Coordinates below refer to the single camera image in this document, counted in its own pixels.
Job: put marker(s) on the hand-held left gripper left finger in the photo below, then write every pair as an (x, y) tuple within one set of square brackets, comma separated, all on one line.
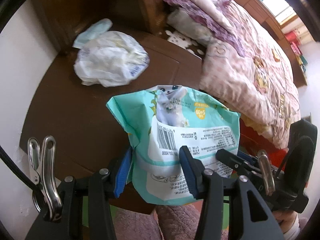
[(122, 177)]

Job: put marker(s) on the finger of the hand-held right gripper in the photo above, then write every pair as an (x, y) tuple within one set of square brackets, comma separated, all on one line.
[(227, 158), (246, 155)]

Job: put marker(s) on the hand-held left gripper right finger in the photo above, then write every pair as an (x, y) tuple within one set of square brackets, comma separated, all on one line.
[(188, 172)]

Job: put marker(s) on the teal wipes packet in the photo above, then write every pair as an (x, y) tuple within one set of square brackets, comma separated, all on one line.
[(170, 130)]

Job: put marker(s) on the person's right hand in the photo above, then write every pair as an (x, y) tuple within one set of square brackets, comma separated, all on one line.
[(283, 221)]

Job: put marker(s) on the metal spring clip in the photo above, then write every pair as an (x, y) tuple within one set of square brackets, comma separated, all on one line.
[(48, 180), (266, 175)]

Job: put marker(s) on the pink checked cartoon quilt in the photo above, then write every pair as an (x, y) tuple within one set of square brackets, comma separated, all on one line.
[(250, 67)]

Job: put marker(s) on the red box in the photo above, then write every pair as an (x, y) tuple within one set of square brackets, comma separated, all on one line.
[(296, 48), (292, 35)]

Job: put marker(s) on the white plastic bag blue print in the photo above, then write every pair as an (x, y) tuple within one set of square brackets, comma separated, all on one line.
[(110, 57)]

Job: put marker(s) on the pale grey pillow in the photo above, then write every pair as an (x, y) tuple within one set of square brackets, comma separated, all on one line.
[(185, 22)]

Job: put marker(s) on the pale blue plastic packet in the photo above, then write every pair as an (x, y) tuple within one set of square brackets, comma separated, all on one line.
[(95, 30)]

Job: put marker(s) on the purple frilled pillow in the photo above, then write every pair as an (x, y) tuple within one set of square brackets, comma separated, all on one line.
[(195, 2)]

